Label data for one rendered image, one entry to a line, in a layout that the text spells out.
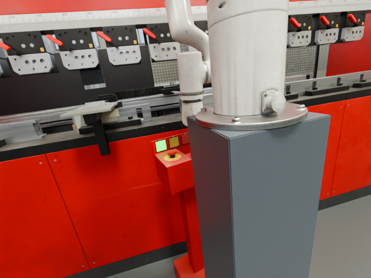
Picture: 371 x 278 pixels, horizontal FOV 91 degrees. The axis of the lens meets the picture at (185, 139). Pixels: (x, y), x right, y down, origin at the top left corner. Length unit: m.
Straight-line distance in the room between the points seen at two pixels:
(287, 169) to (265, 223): 0.10
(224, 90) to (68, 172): 0.88
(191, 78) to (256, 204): 0.46
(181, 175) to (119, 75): 1.05
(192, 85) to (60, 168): 0.73
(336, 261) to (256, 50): 1.36
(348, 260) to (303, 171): 1.21
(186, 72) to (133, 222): 0.86
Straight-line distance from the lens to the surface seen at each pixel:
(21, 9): 1.14
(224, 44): 0.30
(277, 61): 0.31
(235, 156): 0.26
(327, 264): 1.48
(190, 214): 0.90
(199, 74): 0.66
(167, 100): 1.29
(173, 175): 0.70
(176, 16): 0.73
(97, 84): 1.06
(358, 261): 1.56
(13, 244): 1.35
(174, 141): 0.82
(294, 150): 0.32
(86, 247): 1.30
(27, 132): 1.17
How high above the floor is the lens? 1.08
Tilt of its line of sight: 19 degrees down
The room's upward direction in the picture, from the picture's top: 7 degrees counter-clockwise
